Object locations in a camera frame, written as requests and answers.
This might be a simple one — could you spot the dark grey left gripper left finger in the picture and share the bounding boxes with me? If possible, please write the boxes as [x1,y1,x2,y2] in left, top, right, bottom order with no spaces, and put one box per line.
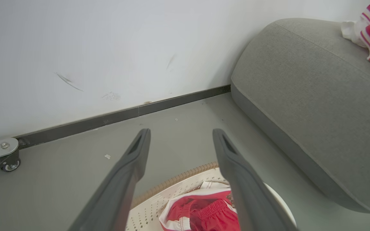
[69,129,151,231]

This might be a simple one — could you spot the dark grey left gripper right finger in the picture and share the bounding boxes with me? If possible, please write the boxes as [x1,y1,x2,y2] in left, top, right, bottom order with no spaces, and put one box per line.
[213,129,298,231]

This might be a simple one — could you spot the red shorts with white trim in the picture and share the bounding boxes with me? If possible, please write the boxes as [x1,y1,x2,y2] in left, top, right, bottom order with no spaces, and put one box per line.
[159,181,242,231]

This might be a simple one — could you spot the grey fabric sofa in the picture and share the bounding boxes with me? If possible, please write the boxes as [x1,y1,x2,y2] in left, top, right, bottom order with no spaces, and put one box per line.
[231,18,370,215]

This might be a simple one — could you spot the cream perforated laundry basket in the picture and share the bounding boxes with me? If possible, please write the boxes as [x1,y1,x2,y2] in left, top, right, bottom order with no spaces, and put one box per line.
[126,161,298,231]

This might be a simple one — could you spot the black baseboard strip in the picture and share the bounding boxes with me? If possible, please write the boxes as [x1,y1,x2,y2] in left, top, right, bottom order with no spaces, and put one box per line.
[14,84,231,150]

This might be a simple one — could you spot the small black caster wheel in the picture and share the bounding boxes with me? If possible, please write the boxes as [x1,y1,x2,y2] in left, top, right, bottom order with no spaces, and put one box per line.
[0,149,21,177]

